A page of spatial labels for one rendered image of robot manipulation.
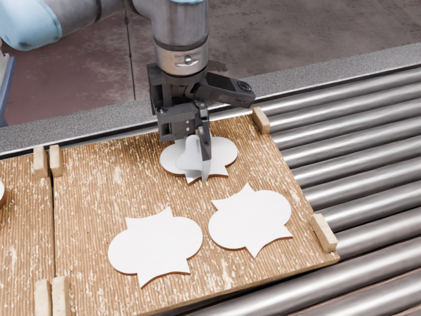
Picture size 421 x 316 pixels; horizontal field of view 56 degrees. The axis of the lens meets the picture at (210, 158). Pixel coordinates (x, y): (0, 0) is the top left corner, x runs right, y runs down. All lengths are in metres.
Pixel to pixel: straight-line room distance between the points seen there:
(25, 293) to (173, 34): 0.41
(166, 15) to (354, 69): 0.63
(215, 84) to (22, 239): 0.38
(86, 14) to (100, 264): 0.35
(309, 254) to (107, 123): 0.48
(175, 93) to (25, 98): 2.05
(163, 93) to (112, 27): 2.57
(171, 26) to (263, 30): 2.55
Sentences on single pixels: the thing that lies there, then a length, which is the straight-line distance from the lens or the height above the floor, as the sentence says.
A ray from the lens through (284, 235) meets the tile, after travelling 0.63.
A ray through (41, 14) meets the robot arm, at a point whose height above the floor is 1.26.
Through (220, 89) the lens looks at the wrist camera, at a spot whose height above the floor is 1.10.
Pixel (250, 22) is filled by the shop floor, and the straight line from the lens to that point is 3.15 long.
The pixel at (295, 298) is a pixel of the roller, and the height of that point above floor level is 0.92.
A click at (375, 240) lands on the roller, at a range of 0.71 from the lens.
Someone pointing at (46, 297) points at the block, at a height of 0.96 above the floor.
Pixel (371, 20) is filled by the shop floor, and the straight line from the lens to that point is 3.38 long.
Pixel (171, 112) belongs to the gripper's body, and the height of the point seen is 1.08.
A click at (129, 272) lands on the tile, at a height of 0.95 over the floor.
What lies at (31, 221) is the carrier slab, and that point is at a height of 0.94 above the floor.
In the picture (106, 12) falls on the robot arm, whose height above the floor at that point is 1.23.
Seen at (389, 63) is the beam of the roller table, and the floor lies 0.91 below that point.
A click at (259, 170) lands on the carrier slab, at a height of 0.94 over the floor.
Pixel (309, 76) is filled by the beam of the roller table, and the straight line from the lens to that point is 0.99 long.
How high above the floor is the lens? 1.47
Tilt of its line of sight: 47 degrees down
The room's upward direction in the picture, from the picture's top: straight up
